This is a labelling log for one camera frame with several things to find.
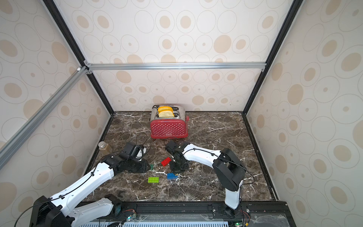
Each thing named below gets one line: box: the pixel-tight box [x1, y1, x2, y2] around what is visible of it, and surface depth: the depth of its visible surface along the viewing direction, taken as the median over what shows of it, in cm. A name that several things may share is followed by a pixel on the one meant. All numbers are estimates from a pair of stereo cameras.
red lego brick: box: [160, 157, 172, 167], surface depth 91 cm
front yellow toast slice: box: [157, 110, 175, 118], surface depth 94 cm
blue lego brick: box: [167, 172, 179, 180], surface depth 86 cm
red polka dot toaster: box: [149, 104, 190, 139], surface depth 97 cm
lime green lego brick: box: [147, 176, 160, 184], surface depth 85 cm
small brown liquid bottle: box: [98, 140, 113, 155], surface depth 91 cm
